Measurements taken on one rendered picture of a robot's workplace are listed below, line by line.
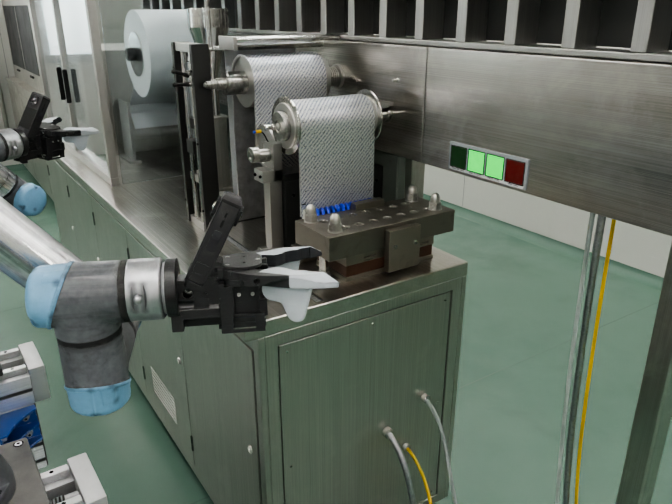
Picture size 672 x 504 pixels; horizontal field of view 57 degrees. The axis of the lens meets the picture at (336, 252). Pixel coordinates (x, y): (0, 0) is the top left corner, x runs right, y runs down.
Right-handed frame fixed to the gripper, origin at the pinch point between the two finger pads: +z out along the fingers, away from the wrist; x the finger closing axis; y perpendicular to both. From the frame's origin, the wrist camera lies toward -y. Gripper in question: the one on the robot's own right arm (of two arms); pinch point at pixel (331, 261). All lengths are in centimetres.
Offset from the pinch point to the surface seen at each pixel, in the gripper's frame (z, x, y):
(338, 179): 15, -89, 1
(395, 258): 27, -73, 19
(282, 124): 1, -84, -14
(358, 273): 17, -72, 23
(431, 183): 147, -422, 50
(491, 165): 48, -65, -4
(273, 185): -2, -90, 2
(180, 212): -31, -134, 16
